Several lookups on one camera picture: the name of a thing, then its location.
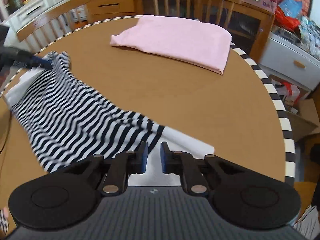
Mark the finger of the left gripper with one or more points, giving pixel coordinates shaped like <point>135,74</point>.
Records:
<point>40,62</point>

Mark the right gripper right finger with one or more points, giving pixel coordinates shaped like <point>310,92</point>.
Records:
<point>187,168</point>

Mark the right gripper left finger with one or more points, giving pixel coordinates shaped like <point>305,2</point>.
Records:
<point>117,170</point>

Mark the black white striped sweater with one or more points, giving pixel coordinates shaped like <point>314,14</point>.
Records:
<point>67,120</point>

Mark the wooden chair middle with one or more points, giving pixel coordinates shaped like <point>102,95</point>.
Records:
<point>60,20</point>

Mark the white cabinet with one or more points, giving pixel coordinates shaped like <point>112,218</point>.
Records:
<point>25,15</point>

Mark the folded pink cloth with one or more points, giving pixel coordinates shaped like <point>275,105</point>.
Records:
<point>202,44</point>

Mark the white drawer unit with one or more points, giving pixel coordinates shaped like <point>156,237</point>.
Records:
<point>291,62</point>

